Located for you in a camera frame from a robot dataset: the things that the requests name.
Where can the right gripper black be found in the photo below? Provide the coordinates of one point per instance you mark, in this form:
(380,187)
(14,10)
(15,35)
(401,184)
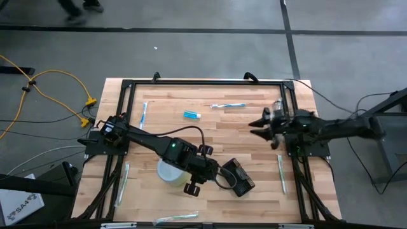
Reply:
(283,127)

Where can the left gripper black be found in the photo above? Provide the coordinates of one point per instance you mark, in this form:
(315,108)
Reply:
(198,168)

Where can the blue toothbrush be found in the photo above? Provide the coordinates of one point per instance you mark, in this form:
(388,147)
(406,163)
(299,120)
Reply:
(143,116)
(229,105)
(278,103)

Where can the green toothbrush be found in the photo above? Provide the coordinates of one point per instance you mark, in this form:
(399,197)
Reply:
(178,217)
(281,173)
(123,181)

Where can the blue mouthwash bottle white cap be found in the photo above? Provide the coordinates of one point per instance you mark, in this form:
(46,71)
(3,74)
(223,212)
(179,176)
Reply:
(190,114)

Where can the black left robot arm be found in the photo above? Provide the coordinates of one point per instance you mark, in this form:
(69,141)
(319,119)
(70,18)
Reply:
(149,140)

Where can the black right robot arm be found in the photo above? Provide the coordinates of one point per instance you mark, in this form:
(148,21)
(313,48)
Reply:
(334,128)

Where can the disinfecting wipes canister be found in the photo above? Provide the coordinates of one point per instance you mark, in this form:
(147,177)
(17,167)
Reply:
(170,175)

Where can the black curved clamp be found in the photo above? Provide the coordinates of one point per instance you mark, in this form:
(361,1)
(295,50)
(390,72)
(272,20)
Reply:
(155,77)
(251,76)

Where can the dark metal cart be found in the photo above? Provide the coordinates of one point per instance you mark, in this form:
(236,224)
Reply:
(391,101)

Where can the black equipment stand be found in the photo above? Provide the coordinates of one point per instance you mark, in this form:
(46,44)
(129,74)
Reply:
(38,187)

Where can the white cardboard box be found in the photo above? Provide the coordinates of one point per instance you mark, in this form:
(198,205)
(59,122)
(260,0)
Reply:
(19,206)

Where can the person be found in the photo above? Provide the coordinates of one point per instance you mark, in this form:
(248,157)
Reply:
(93,6)

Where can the black floor bar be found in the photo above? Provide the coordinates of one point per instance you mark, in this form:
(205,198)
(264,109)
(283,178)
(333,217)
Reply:
(19,70)

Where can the silver frame bracket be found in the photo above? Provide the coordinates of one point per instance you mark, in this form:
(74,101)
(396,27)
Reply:
(117,226)
(295,226)

